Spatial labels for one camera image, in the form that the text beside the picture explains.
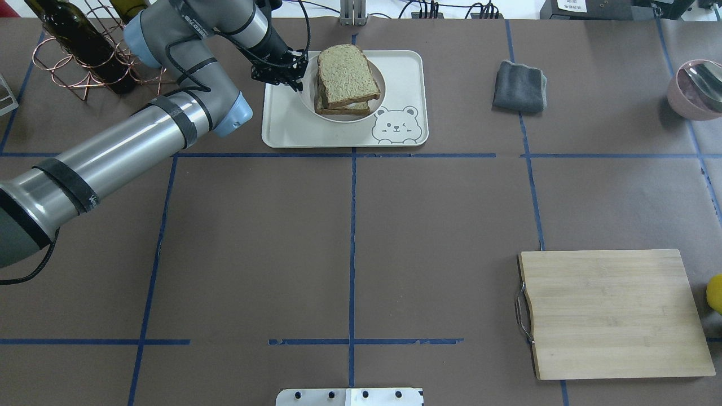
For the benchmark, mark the green wine bottle middle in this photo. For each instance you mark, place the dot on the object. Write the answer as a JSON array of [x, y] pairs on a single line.
[[128, 9]]

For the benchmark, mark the black desktop box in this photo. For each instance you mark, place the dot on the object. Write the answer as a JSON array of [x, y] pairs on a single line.
[[613, 10]]

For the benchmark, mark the pink bowl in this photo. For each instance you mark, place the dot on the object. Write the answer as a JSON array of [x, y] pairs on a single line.
[[683, 96]]

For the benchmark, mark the yellow lemon left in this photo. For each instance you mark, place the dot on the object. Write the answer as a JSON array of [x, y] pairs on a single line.
[[714, 293]]

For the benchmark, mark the green wine bottle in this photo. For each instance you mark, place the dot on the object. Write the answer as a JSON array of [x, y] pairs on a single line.
[[128, 9], [77, 35]]

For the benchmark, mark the bread slice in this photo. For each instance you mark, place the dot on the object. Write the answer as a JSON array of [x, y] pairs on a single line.
[[322, 105], [347, 75]]

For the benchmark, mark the grey folded cloth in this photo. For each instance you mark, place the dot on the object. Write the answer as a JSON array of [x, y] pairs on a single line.
[[521, 88]]

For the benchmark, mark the black power strip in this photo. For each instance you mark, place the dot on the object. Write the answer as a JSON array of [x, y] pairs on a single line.
[[435, 10]]

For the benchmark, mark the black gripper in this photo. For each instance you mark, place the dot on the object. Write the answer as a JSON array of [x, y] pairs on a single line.
[[271, 49]]

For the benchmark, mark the white wire cup rack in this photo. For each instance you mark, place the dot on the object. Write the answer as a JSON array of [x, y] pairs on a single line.
[[8, 98]]

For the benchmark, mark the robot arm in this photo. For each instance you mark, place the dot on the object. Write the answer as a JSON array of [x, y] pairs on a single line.
[[172, 35]]

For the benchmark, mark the green wine bottle front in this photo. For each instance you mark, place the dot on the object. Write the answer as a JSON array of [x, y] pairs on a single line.
[[77, 35]]

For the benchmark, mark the copper wire bottle rack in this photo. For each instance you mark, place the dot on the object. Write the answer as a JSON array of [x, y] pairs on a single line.
[[66, 72]]

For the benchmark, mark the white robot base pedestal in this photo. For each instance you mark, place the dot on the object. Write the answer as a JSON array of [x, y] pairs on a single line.
[[352, 396]]

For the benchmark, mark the aluminium frame post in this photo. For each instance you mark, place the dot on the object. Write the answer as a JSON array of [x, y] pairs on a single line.
[[353, 13]]

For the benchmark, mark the metal scoop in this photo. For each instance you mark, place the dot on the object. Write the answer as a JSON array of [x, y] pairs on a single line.
[[706, 79]]

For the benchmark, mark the wooden cutting board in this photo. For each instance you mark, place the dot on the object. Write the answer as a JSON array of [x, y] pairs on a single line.
[[612, 314]]

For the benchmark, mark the white round plate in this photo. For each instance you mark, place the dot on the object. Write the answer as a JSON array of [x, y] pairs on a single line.
[[307, 96]]

